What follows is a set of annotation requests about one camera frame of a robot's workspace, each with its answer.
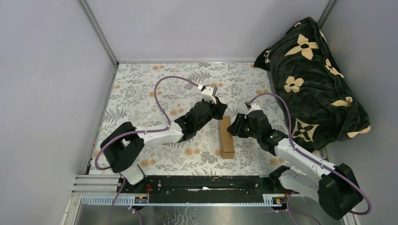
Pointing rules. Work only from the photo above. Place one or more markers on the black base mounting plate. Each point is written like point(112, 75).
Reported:
point(162, 189)

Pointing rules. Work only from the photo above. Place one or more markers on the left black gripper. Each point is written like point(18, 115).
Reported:
point(218, 108)

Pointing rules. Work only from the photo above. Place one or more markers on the brown cardboard box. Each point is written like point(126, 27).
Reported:
point(226, 140)

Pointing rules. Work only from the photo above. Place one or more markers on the aluminium frame rail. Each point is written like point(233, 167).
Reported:
point(106, 183)

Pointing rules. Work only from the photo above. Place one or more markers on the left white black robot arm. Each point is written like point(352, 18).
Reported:
point(124, 145)

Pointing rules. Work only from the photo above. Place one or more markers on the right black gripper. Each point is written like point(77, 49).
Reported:
point(236, 128)

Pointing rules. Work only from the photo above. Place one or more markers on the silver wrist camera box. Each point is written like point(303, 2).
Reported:
point(251, 106)

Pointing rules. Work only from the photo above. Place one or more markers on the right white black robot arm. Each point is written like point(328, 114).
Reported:
point(313, 169)

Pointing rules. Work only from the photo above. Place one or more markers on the black floral blanket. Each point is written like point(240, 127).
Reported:
point(317, 99)

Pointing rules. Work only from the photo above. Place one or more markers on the floral patterned table mat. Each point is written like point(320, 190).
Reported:
point(148, 95)

